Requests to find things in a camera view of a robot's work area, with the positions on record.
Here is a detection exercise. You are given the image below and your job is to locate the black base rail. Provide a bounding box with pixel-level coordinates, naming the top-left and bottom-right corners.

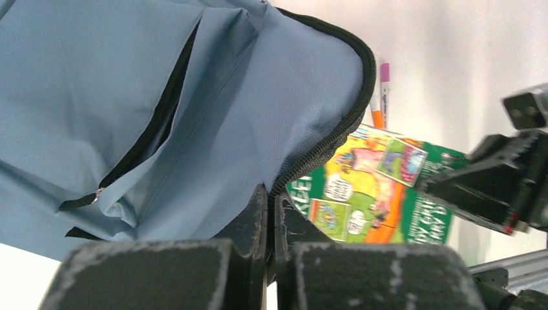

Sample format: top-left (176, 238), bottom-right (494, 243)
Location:
top-left (471, 267), bottom-right (547, 310)

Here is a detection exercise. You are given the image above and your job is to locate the blue student backpack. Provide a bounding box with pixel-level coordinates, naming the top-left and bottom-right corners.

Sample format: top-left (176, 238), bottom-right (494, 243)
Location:
top-left (1, 1), bottom-right (375, 260)

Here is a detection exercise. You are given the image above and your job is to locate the orange capped marker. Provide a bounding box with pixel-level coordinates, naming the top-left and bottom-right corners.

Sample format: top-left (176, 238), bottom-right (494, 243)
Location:
top-left (369, 94), bottom-right (385, 129)

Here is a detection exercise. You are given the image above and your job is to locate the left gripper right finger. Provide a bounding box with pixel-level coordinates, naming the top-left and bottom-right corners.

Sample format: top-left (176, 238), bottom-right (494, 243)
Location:
top-left (273, 194), bottom-right (484, 309)

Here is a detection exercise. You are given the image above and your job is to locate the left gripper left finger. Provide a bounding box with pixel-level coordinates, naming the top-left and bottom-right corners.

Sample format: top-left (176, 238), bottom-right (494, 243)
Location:
top-left (40, 184), bottom-right (268, 309)

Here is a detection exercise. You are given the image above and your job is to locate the pink capped marker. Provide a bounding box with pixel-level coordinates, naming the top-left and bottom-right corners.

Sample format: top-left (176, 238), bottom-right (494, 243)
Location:
top-left (380, 63), bottom-right (390, 129)

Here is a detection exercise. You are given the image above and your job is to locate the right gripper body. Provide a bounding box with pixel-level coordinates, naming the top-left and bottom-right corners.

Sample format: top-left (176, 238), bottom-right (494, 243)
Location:
top-left (415, 83), bottom-right (547, 235)

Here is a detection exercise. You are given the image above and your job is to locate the green treehouse book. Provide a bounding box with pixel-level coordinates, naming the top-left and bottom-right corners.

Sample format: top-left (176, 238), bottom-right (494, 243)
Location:
top-left (288, 125), bottom-right (468, 245)

